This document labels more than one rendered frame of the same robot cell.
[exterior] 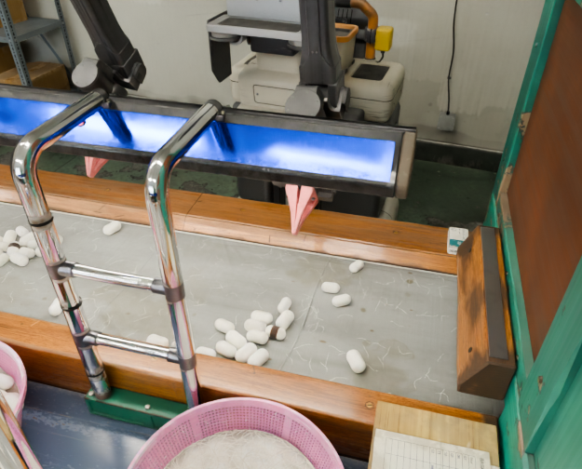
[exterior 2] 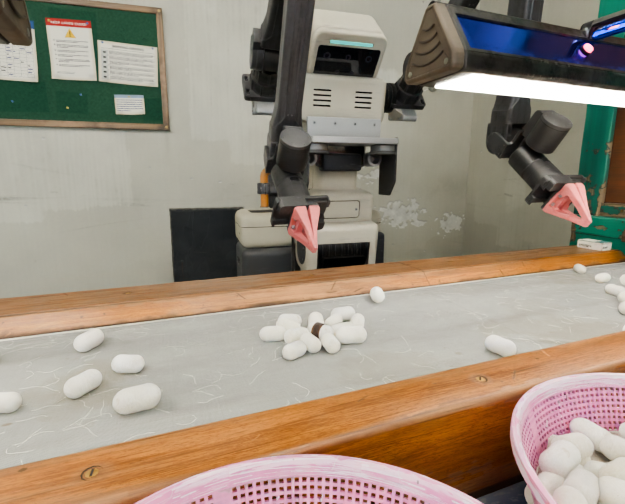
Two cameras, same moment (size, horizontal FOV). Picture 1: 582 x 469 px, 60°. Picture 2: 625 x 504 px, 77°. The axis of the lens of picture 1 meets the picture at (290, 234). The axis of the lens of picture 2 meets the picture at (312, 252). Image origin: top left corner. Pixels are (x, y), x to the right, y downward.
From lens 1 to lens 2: 0.99 m
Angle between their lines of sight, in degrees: 42
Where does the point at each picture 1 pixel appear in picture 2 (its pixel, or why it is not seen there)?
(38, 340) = (591, 360)
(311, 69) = (519, 110)
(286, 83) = (351, 195)
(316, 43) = not seen: hidden behind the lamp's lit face
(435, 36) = not seen: hidden behind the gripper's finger
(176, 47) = (60, 262)
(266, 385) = not seen: outside the picture
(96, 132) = (604, 60)
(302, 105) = (557, 119)
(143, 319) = (573, 330)
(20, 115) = (530, 42)
